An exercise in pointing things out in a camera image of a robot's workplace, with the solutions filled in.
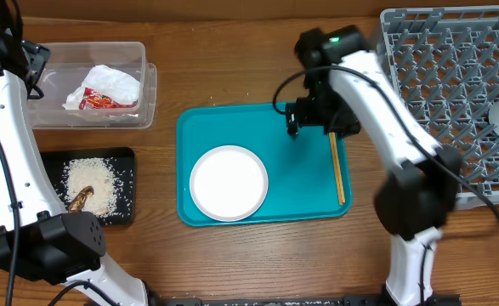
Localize red snack wrapper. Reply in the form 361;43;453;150
78;88;134;110

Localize large white plate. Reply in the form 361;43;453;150
189;145;269;223

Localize large white tissue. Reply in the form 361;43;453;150
62;65;141;111

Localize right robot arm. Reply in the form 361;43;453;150
281;25;462;305

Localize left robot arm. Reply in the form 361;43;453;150
0;1;159;305

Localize black waste tray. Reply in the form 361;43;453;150
42;147;136;226

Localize grey dishwasher rack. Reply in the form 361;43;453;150
371;5;499;204

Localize clear plastic bin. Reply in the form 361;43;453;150
28;42;157;129

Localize teal plastic tray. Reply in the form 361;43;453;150
176;104;353;227

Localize pile of rice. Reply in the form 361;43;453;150
61;157;122;218

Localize brown food scrap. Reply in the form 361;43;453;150
68;186;94;213

